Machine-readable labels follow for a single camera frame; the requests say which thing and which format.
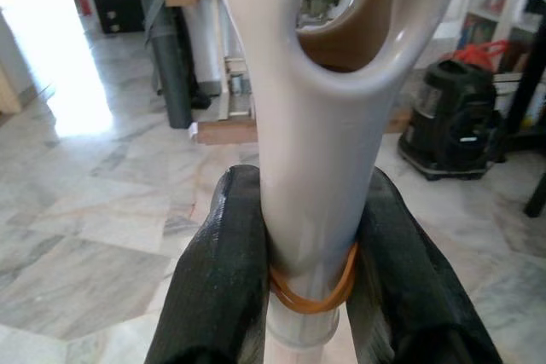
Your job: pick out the black wheeled appliance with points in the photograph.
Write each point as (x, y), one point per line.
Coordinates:
(448, 125)

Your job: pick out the rolled grey mat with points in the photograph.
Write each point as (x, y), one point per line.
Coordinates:
(170, 74)

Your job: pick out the black table leg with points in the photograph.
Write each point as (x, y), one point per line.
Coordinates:
(533, 104)

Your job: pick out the red bag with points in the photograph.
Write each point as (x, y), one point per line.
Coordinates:
(478, 53)

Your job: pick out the beige broom with wooden stick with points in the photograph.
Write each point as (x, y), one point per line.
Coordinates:
(307, 168)

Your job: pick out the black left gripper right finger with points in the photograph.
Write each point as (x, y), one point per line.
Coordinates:
(405, 296)

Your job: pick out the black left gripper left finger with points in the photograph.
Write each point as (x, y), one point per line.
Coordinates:
(213, 287)

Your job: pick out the orange rubber band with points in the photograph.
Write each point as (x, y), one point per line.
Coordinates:
(298, 302)

